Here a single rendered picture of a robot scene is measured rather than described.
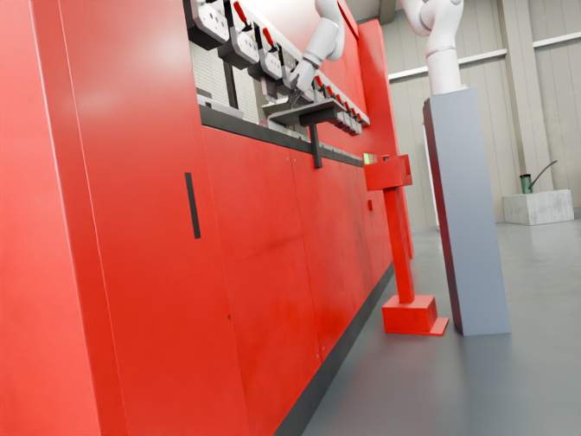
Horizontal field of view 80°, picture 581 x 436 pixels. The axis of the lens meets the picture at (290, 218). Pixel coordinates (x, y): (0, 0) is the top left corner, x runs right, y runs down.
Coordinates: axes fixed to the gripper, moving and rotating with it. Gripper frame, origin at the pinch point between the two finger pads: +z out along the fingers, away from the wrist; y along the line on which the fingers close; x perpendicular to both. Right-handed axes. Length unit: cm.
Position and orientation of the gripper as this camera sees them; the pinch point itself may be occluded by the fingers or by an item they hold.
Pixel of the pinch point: (291, 100)
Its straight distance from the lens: 149.3
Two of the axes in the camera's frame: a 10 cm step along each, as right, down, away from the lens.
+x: 7.9, 5.3, -3.0
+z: -4.6, 8.4, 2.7
